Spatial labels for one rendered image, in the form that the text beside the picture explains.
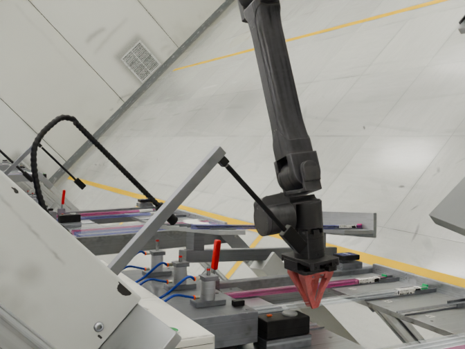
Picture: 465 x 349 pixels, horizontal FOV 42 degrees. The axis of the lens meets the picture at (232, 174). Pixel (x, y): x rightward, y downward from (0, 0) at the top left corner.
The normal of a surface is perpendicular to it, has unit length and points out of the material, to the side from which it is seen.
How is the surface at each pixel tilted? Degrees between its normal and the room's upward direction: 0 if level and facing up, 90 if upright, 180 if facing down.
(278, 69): 74
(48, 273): 90
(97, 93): 90
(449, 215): 0
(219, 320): 90
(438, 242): 0
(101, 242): 90
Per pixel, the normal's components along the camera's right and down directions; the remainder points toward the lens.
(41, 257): 0.46, 0.06
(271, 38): 0.35, -0.22
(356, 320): -0.62, -0.69
